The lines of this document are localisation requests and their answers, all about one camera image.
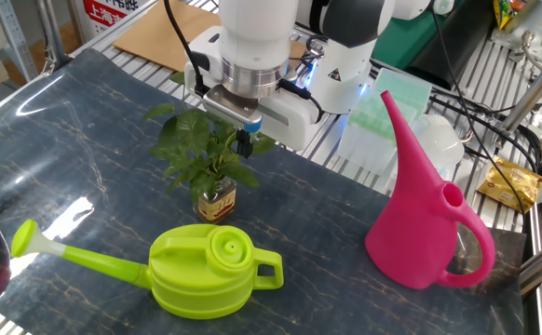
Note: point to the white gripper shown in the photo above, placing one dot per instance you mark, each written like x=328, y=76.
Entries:
x=294, y=124

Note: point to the lime green watering can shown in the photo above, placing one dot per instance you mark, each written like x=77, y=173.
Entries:
x=196, y=279

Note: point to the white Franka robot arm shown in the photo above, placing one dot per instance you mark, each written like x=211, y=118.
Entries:
x=345, y=93

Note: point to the green leafy plant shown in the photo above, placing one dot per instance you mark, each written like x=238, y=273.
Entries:
x=192, y=132

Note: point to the glass bottle with label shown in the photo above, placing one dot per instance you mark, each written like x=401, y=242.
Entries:
x=215, y=207

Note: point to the dark blue marble mat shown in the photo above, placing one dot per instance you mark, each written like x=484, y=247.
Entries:
x=299, y=209

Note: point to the translucent box with green tray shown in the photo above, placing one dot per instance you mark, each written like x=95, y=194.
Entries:
x=373, y=121

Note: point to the brown cardboard sheet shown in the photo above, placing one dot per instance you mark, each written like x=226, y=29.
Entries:
x=159, y=37

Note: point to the pink watering can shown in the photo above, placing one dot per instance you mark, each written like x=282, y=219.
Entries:
x=410, y=223

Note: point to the red and white sign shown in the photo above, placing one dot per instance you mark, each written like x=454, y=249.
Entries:
x=105, y=16

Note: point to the grey metal pole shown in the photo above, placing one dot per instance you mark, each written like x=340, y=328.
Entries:
x=52, y=32

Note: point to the black foam pad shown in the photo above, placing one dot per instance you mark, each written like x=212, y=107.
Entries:
x=457, y=46

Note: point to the perforated metal shelf upright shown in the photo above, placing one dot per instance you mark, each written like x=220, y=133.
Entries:
x=15, y=42

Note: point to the gold snack packet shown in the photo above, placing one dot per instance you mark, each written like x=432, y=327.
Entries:
x=508, y=191

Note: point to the yellow snack bag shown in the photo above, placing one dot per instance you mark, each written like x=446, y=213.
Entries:
x=506, y=11

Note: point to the grey metal machine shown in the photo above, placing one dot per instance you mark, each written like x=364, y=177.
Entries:
x=541, y=23

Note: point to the aluminium profile post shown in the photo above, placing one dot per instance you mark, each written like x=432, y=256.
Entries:
x=532, y=93

